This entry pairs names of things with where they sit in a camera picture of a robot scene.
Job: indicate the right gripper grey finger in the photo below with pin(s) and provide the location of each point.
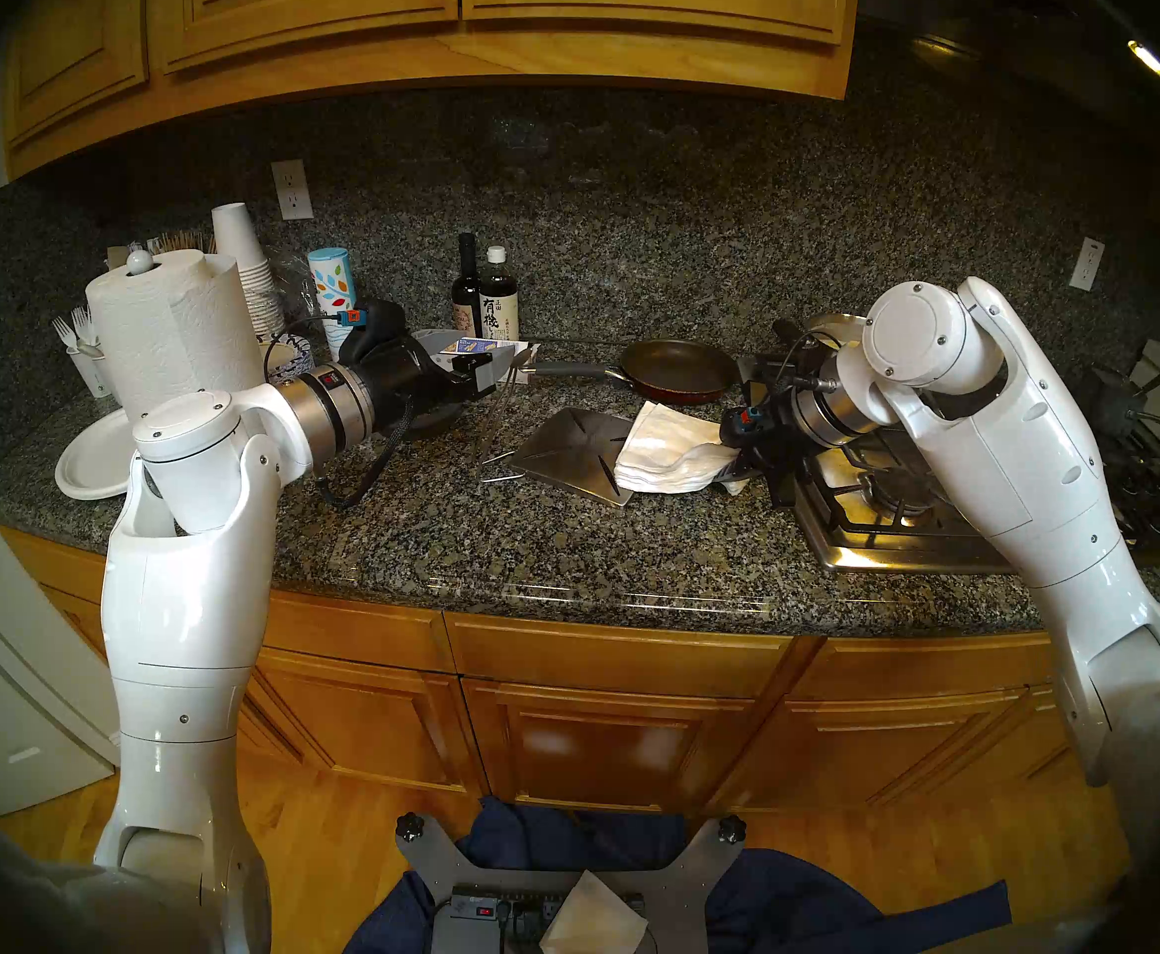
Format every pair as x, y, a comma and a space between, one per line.
727, 463

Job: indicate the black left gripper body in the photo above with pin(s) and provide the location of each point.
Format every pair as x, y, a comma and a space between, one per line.
411, 376

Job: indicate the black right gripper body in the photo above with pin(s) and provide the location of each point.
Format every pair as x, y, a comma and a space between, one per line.
779, 455

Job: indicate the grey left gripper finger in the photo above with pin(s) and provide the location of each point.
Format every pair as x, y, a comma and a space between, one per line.
473, 387
475, 366

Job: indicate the white napkin stack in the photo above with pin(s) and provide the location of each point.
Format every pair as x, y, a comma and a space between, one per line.
669, 450

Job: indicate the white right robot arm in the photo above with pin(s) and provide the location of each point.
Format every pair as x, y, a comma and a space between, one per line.
1027, 485

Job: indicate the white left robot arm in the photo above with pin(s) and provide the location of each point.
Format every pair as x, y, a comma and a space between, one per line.
187, 614

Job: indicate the steel napkin holder plate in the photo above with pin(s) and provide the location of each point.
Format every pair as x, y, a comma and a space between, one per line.
570, 450

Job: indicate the white holder wooden sticks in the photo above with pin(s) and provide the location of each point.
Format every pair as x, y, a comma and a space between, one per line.
182, 243

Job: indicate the white towel holder knob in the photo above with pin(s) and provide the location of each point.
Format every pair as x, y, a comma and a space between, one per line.
141, 262

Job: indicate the blue white foil box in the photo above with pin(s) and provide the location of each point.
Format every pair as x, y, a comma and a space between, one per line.
481, 346

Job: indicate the soy sauce bottle white cap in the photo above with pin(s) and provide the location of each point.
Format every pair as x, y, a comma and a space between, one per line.
498, 306

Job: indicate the dark wine bottle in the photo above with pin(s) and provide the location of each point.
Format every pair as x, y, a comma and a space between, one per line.
465, 301

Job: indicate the leaf print cylinder container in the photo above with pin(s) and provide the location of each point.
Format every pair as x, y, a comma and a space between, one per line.
333, 286

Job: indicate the blue patterned paper bowls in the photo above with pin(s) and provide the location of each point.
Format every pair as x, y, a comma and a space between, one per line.
292, 358

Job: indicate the steel gas cooktop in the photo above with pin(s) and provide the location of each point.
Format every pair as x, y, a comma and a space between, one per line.
888, 525

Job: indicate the steel cooking pot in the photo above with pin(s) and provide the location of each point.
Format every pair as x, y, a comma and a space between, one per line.
833, 328

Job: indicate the clear plastic bag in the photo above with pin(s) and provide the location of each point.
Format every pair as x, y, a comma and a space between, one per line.
294, 291

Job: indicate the white paper cup stack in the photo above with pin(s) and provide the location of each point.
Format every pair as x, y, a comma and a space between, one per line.
242, 261

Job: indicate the wooden lower drawer front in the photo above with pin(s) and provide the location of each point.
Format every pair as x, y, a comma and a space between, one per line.
620, 654
371, 636
918, 669

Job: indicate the white paper towel roll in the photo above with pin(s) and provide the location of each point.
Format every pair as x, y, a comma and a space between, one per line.
177, 336

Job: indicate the wooden lower cabinet door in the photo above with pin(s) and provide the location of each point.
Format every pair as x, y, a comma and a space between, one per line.
610, 748
888, 753
381, 723

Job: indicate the white cup plastic forks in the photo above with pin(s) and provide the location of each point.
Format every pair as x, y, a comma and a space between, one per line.
91, 366

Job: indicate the white paper plate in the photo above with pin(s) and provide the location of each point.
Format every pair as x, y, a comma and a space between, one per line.
93, 460

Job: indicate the black kettle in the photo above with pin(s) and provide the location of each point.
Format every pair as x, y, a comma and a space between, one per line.
1127, 400

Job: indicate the black base knob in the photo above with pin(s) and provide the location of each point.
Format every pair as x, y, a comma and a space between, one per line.
732, 830
411, 827

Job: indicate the dark blue cloth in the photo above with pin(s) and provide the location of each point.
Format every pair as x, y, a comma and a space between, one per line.
819, 912

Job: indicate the loose white paper sheet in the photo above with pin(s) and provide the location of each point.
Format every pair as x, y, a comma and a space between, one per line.
592, 917

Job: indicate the dark range hood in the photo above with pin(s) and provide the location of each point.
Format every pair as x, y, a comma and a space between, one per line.
1037, 38

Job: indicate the white appliance door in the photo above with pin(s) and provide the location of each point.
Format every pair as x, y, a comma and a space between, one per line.
13, 704

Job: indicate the grey power strip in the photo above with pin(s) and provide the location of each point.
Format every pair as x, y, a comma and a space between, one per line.
471, 917

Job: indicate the range hood light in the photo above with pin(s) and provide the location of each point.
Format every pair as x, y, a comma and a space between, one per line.
1159, 68

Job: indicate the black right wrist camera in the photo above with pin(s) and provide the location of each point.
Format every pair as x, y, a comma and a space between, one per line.
751, 417

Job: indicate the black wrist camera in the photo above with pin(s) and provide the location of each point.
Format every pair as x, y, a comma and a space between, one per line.
751, 417
381, 321

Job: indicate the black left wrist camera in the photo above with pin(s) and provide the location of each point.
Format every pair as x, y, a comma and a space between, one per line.
381, 321

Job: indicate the wooden lower cabinet frame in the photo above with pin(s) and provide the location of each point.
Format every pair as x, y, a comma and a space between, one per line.
804, 664

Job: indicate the wooden cabinet frame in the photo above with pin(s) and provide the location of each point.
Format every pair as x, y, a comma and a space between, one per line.
590, 68
804, 664

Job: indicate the white wall outlet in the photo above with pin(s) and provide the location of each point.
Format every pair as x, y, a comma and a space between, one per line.
1087, 264
292, 190

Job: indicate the wooden upper cabinet frame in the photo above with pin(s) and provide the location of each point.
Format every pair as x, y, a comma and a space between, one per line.
590, 68

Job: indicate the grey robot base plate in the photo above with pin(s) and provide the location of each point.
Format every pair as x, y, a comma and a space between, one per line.
679, 892

